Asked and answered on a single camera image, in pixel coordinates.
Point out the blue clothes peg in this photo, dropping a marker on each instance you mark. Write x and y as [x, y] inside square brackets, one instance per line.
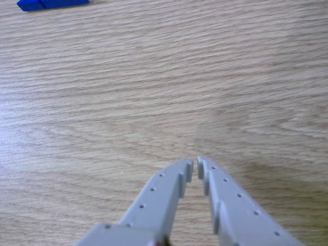
[51, 4]

